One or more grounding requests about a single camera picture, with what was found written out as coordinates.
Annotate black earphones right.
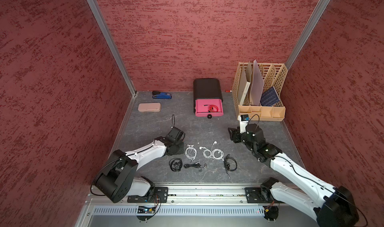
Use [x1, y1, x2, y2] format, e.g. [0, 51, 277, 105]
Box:
[224, 154, 238, 179]

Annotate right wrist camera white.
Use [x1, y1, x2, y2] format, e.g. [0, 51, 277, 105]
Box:
[238, 114, 250, 133]

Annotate pink drawer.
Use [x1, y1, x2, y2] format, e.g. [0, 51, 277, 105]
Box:
[195, 98, 224, 119]

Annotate black drawer cabinet shell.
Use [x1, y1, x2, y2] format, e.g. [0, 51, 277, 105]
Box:
[193, 78, 223, 113]

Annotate red earphones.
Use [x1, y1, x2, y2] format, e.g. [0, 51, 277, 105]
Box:
[202, 104, 220, 113]

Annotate blue stapler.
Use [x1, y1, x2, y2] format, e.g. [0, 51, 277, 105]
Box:
[152, 91, 172, 99]

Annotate black earphones left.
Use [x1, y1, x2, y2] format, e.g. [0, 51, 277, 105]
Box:
[169, 158, 183, 172]

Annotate dark blue notebook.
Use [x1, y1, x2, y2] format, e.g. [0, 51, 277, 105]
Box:
[260, 86, 280, 106]

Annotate white earphones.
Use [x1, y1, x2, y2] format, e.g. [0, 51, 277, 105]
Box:
[185, 144, 197, 162]
[199, 146, 213, 159]
[210, 141, 224, 160]

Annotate aluminium front rail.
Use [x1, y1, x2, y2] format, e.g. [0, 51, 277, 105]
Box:
[86, 183, 329, 206]

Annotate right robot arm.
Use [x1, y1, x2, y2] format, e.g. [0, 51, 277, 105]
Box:
[228, 121, 363, 227]

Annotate white earphones right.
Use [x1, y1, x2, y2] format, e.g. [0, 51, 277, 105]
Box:
[210, 141, 224, 160]

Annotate translucent plastic folder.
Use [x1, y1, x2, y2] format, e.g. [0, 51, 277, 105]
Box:
[249, 60, 264, 106]

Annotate corner aluminium post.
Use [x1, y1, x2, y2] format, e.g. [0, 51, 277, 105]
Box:
[285, 0, 331, 70]
[86, 0, 137, 98]

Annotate left corner aluminium post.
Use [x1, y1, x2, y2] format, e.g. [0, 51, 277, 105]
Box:
[86, 0, 137, 98]

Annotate black earphones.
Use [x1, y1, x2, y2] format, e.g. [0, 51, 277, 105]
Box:
[183, 162, 207, 172]
[224, 154, 238, 179]
[169, 158, 183, 172]

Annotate white booklet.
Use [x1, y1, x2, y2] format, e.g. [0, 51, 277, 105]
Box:
[237, 80, 251, 105]

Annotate white earphones left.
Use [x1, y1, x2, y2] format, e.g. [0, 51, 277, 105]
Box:
[185, 144, 197, 162]

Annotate pink pencil case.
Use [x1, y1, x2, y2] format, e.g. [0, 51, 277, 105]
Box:
[138, 103, 162, 112]

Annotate beige file organizer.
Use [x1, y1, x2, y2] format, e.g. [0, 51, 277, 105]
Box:
[232, 62, 288, 122]

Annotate right corner aluminium post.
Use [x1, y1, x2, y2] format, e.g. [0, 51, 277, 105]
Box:
[285, 0, 331, 70]

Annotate white earphones middle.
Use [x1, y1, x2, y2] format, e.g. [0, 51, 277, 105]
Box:
[199, 146, 213, 159]

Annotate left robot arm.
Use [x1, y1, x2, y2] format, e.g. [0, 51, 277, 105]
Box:
[91, 127, 186, 203]

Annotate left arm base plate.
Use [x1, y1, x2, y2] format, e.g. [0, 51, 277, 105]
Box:
[127, 187, 169, 204]

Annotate vented metal strip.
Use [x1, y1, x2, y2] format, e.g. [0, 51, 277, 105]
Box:
[93, 206, 265, 217]

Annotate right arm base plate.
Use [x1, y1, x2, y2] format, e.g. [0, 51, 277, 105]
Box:
[245, 188, 272, 204]

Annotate black earphones middle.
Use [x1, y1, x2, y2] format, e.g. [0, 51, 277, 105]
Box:
[183, 162, 207, 172]

